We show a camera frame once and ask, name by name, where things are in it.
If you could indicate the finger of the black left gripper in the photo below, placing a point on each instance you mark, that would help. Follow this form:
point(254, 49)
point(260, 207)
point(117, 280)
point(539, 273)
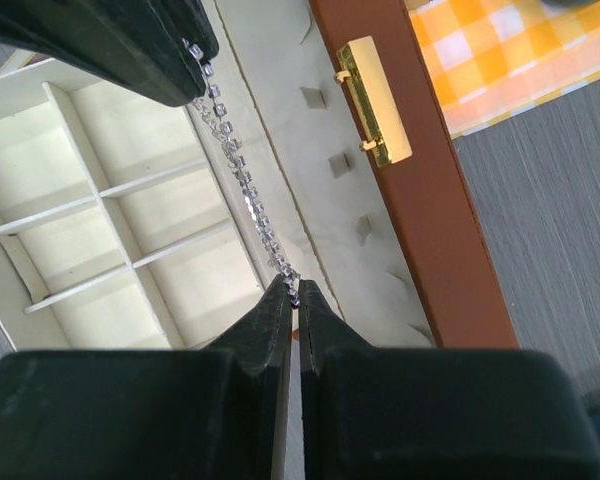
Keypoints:
point(157, 49)

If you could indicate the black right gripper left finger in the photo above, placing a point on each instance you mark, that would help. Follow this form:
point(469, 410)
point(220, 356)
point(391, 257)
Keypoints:
point(215, 413)

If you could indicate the orange white checkered cloth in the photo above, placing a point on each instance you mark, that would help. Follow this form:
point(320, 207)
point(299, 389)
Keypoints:
point(492, 60)

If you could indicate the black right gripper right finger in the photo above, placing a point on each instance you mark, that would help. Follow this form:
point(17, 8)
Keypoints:
point(423, 413)

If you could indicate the brown open jewelry box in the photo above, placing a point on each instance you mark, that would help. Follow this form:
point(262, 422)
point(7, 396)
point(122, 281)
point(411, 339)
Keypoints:
point(318, 151)

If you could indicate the small dark blue cup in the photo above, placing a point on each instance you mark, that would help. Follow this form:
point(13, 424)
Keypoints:
point(570, 3)

